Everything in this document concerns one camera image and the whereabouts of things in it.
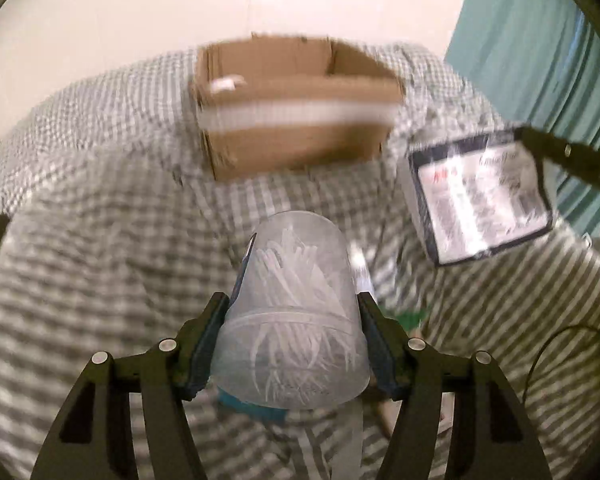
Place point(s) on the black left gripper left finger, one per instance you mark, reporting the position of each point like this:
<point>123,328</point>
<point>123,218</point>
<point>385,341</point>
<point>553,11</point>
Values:
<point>91,436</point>

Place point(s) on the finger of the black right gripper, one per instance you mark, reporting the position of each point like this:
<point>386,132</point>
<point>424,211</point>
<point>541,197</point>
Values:
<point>578,160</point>

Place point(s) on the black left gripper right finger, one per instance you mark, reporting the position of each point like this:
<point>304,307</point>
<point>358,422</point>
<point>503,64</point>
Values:
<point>492,437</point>

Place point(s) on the clear packet with label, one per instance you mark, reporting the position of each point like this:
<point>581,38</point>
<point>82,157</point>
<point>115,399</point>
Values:
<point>473,197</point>

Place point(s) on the clear jar of swabs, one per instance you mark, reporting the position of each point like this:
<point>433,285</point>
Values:
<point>292,336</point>

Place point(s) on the green snack wrapper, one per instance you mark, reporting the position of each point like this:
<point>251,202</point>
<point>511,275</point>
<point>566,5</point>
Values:
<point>411,320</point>

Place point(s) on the green curtain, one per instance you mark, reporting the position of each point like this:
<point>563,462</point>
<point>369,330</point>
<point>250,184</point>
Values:
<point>537,61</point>

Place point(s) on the green checkered duvet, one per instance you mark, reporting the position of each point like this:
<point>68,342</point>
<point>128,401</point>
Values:
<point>118,234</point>

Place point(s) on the brown cardboard box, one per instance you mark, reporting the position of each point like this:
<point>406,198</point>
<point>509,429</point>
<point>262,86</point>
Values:
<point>276,103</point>

